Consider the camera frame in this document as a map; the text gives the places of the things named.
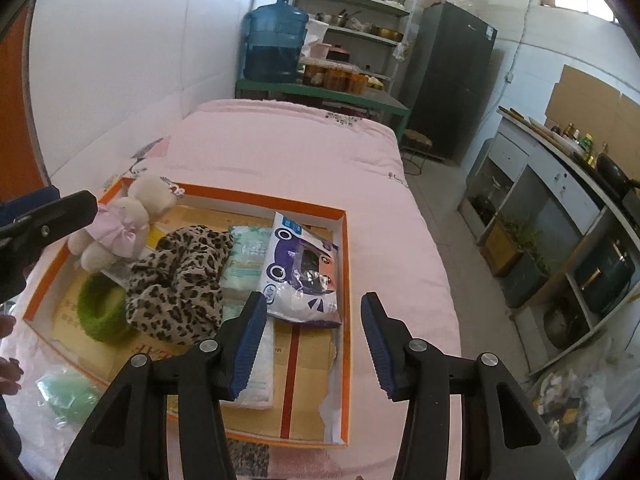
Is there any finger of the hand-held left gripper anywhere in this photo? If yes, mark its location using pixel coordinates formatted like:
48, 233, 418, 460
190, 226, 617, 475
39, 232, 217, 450
0, 190, 98, 306

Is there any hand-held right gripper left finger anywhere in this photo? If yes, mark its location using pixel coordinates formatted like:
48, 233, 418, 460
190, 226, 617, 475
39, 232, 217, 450
55, 291, 268, 480

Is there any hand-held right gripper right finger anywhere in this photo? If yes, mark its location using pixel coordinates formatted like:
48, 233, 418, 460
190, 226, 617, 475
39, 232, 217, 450
361, 291, 576, 480

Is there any orange-rimmed cardboard box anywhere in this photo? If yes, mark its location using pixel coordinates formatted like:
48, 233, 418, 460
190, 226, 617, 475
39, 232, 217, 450
22, 176, 349, 449

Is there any purple and white mask pack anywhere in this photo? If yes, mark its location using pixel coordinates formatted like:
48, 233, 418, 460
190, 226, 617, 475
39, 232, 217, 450
261, 211, 345, 331

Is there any leopard print cloth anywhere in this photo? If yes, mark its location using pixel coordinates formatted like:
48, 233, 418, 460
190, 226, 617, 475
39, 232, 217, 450
124, 225, 237, 347

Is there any cream teddy bear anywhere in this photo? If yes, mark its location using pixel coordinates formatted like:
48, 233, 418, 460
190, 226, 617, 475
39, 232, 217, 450
67, 174, 180, 272

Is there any person's left hand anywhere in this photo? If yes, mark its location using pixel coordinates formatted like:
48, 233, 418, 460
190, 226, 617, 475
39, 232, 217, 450
0, 314, 24, 397

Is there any pale green tissue pack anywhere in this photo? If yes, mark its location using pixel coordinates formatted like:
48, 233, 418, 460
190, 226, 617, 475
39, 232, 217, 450
220, 224, 276, 307

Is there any brown wooden door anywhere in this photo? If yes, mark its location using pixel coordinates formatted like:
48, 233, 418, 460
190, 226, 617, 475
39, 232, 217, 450
0, 7, 47, 202

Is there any potted green plant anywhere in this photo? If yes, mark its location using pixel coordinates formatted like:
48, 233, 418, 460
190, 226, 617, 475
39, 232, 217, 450
481, 214, 545, 279

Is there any green item in plastic bag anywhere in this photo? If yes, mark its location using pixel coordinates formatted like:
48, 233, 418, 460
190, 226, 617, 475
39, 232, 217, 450
34, 374, 102, 422

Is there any pile of plastic bags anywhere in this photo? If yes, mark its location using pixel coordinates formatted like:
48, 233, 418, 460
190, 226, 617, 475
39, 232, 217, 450
524, 359, 632, 472

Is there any small round stool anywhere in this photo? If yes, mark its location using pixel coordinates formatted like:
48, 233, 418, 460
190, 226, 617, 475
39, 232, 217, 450
400, 129, 434, 177

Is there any dark green pot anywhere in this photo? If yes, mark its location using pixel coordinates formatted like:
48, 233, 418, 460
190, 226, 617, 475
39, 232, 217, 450
571, 234, 637, 317

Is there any grey kitchen counter cabinet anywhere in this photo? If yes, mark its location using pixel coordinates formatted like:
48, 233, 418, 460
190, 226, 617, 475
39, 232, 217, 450
457, 106, 640, 377

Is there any green low table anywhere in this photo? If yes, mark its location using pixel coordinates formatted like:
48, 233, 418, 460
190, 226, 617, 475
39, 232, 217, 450
235, 76, 412, 137

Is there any dark grey fridge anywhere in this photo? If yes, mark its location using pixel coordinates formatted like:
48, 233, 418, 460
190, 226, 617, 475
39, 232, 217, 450
400, 1, 499, 164

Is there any row of orange jars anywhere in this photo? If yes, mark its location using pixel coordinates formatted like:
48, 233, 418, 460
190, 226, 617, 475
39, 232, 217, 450
301, 59, 383, 95

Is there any blue water jug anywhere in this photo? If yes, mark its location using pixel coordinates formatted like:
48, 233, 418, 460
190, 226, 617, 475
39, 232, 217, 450
243, 0, 310, 84

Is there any black pan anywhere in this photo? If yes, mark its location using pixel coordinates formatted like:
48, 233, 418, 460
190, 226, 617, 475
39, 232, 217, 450
594, 151, 640, 199

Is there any cardboard sheet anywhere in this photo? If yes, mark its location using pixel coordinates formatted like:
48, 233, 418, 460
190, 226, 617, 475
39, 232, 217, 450
544, 64, 640, 137

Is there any green storage shelf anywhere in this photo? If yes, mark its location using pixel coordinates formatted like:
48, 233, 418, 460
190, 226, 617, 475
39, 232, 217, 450
291, 0, 422, 63

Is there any green knitted ring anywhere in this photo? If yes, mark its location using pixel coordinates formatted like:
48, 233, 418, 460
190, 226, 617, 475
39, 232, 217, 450
76, 271, 132, 345

